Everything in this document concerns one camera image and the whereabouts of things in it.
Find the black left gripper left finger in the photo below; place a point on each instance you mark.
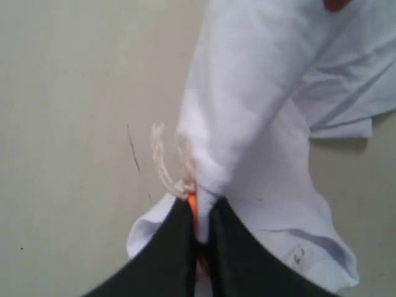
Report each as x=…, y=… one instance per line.
x=165, y=267

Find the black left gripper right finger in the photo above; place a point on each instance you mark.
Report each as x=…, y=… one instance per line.
x=241, y=266

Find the orange clothing tag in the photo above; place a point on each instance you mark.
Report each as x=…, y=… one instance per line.
x=185, y=189

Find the white t-shirt red lettering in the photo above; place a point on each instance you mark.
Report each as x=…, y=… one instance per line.
x=266, y=78

